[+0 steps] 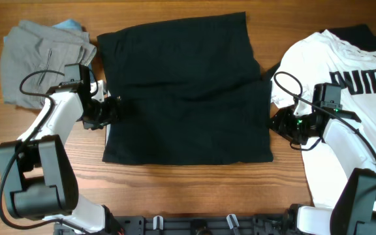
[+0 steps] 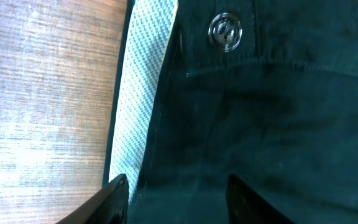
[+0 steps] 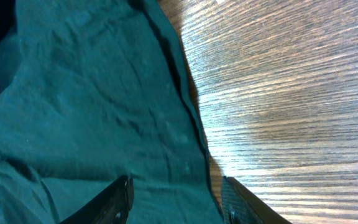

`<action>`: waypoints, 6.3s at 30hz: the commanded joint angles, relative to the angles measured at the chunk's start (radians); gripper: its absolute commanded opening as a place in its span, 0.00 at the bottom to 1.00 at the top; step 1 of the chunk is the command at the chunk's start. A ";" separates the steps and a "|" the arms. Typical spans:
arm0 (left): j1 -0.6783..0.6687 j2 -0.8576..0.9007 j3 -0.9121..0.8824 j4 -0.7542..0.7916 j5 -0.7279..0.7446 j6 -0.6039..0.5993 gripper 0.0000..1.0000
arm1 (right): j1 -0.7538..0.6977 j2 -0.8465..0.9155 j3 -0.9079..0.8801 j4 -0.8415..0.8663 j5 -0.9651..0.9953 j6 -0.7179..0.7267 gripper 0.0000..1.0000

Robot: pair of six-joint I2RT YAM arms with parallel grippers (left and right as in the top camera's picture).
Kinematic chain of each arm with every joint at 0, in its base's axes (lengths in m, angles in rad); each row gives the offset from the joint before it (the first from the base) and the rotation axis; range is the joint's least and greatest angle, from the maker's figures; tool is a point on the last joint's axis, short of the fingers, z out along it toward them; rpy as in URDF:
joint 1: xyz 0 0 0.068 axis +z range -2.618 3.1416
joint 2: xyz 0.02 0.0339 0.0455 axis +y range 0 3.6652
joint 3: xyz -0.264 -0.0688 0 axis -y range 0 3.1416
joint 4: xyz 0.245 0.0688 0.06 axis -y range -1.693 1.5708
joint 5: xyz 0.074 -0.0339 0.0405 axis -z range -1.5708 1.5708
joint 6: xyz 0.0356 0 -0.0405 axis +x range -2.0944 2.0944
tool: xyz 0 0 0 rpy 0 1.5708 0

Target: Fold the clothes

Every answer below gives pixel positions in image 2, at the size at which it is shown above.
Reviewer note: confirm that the black shorts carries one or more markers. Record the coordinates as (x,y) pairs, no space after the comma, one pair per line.
(266,90)

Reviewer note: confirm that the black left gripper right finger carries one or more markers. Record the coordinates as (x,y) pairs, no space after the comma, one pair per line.
(245,206)

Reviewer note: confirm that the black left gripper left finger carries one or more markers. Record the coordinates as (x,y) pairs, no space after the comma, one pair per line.
(107,206)

